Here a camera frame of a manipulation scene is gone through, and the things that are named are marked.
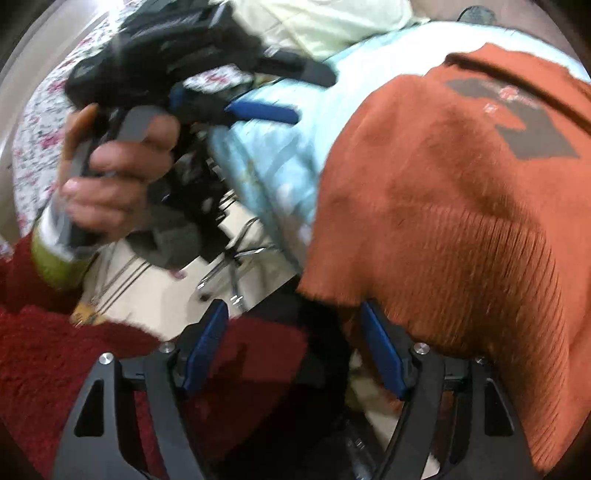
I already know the floral bedsheet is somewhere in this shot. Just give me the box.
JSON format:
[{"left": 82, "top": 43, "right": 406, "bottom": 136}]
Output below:
[{"left": 11, "top": 0, "right": 252, "bottom": 222}]

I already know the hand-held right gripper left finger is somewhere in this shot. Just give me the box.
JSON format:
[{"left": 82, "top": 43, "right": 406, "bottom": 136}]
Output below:
[{"left": 52, "top": 300, "right": 230, "bottom": 480}]

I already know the person's left hand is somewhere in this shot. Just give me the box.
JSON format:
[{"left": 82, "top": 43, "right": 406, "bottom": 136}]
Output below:
[{"left": 61, "top": 102, "right": 181, "bottom": 241}]

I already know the metal chair base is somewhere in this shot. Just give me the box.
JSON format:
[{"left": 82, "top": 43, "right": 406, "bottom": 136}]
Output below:
[{"left": 196, "top": 194, "right": 296, "bottom": 308}]

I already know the light blue cloth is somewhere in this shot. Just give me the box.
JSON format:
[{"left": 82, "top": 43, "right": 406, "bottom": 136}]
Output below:
[{"left": 208, "top": 21, "right": 589, "bottom": 278}]

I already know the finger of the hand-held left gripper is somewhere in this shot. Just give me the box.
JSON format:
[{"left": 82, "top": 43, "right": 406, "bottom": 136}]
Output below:
[
  {"left": 252, "top": 46, "right": 338, "bottom": 88},
  {"left": 168, "top": 85, "right": 300, "bottom": 127}
]

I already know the pale yellow cloth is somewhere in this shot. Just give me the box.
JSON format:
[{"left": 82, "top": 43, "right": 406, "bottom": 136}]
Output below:
[{"left": 210, "top": 0, "right": 430, "bottom": 61}]

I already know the orange knitted sweater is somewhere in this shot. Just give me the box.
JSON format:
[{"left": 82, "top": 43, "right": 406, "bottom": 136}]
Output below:
[{"left": 297, "top": 42, "right": 591, "bottom": 476}]

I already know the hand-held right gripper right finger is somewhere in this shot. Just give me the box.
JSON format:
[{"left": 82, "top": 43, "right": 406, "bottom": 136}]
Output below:
[{"left": 359, "top": 302, "right": 539, "bottom": 480}]

